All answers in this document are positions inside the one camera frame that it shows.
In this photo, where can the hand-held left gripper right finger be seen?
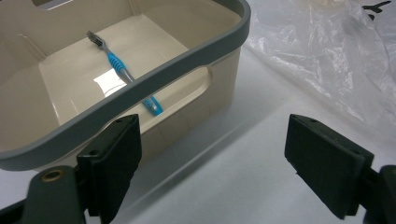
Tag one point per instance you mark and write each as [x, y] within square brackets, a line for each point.
[323, 165]

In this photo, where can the clear plastic bag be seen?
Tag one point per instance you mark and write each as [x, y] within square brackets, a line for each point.
[327, 53]

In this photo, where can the blue and grey toothbrush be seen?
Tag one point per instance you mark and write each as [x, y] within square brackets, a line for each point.
[116, 62]

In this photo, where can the beige basket with grey rim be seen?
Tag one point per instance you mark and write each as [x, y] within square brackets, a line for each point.
[77, 77]

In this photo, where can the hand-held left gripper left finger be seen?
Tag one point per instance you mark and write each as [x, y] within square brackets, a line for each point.
[112, 168]

